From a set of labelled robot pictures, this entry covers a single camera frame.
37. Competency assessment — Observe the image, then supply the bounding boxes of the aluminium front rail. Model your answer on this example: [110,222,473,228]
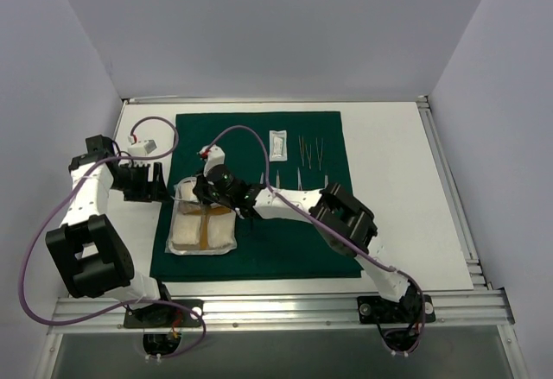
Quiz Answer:
[49,289,515,334]

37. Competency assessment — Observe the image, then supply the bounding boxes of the white gauze pad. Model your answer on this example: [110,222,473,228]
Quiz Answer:
[207,213,236,250]
[171,214,202,250]
[176,181,200,214]

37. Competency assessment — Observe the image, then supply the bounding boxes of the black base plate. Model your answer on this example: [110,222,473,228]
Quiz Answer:
[123,304,200,329]
[356,294,423,325]

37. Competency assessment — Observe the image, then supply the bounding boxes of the steel instrument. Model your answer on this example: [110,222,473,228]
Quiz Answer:
[173,197,201,205]

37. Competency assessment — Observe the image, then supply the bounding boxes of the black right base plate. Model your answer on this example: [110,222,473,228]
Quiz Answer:
[356,294,423,325]

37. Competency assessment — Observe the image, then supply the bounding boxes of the aluminium rail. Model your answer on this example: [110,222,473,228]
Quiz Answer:
[416,96,493,290]
[49,289,515,334]

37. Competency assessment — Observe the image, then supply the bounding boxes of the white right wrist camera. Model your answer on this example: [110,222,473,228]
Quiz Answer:
[199,144,226,176]

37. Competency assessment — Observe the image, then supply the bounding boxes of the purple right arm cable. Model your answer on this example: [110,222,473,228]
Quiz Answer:
[207,125,427,352]

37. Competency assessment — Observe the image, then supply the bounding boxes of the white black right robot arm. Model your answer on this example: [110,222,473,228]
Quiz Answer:
[193,164,421,321]

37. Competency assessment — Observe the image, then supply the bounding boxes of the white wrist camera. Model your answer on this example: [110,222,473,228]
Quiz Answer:
[199,144,226,176]
[127,139,157,157]

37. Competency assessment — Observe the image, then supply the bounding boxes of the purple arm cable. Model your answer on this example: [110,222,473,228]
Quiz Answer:
[207,125,427,352]
[19,116,208,359]

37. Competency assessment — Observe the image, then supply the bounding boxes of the dark green surgical cloth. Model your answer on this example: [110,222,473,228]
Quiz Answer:
[150,111,360,282]

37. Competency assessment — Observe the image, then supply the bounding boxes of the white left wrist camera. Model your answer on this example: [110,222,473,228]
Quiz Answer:
[127,139,157,157]

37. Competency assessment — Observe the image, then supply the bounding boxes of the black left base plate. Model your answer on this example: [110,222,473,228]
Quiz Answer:
[123,304,200,329]

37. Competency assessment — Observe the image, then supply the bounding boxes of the thin steel tweezers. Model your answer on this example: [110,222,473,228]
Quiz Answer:
[298,136,305,167]
[305,144,313,169]
[315,138,324,171]

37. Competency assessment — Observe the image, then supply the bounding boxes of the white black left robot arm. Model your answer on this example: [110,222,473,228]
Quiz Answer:
[45,135,175,326]

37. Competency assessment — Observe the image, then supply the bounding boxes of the stainless steel instrument tray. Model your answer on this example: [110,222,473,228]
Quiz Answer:
[166,177,237,256]

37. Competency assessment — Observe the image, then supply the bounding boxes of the white suture packet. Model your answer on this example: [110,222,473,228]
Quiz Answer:
[269,130,288,162]

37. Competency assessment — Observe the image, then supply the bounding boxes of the aluminium right side rail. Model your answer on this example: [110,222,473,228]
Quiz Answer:
[416,96,493,290]

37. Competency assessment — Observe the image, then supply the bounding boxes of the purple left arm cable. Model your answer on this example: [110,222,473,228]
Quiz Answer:
[19,116,208,359]

